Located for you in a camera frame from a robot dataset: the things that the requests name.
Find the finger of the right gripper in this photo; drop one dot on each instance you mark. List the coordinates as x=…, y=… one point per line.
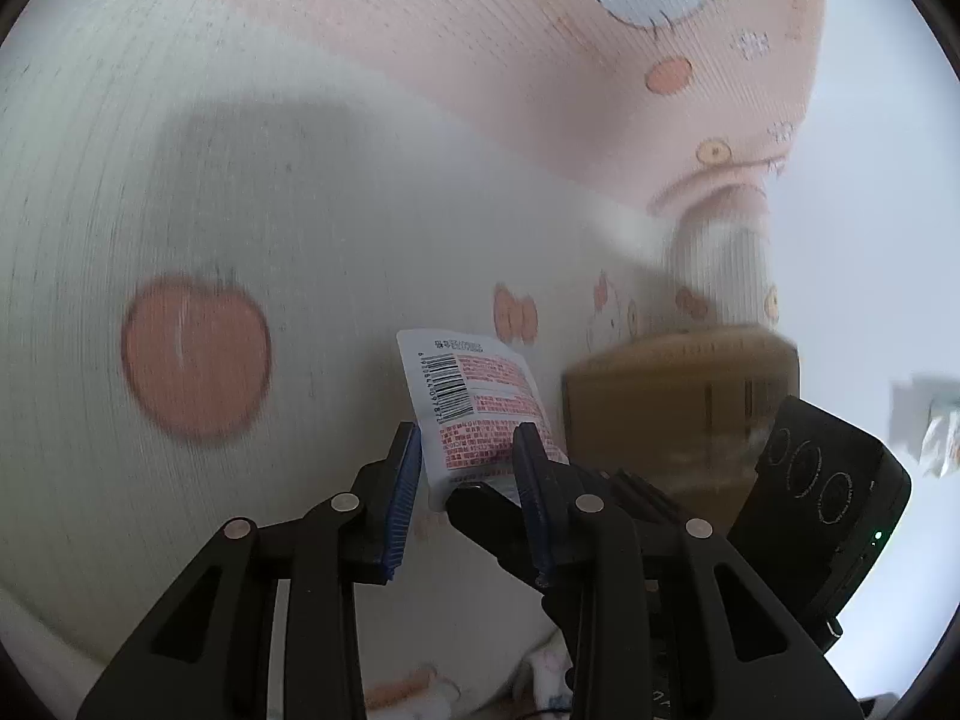
x=500, y=527
x=642, y=500

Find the brown cardboard box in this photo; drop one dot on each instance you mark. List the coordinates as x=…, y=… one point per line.
x=688, y=412

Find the red white sauce sachet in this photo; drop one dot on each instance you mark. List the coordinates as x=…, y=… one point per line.
x=469, y=393

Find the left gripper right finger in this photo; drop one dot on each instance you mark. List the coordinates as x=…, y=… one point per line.
x=669, y=621

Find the pink Hello Kitty blanket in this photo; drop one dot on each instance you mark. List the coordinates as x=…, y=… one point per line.
x=218, y=214

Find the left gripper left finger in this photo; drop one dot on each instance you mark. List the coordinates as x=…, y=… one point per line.
x=203, y=650

